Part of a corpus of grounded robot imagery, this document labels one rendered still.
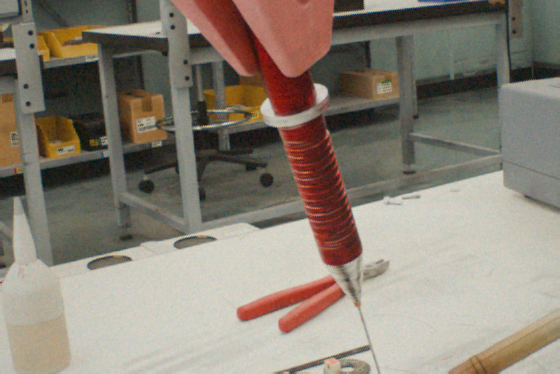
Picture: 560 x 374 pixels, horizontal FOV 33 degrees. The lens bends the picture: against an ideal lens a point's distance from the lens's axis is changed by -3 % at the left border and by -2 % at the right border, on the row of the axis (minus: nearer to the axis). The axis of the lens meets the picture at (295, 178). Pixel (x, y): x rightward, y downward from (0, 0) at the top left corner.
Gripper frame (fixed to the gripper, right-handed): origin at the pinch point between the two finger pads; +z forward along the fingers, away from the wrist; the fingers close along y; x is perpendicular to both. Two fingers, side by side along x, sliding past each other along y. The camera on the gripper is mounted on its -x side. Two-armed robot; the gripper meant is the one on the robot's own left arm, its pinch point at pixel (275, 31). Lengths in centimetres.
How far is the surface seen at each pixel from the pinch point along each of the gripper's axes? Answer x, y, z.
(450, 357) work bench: -17.1, 10.2, 27.1
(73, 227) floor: -160, 273, 154
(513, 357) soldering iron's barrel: -3.1, -2.4, 11.7
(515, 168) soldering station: -46, 21, 34
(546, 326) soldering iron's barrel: -4.1, -3.1, 11.2
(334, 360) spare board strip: -13.0, 14.6, 24.9
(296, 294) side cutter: -19.8, 22.8, 27.2
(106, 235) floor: -159, 252, 154
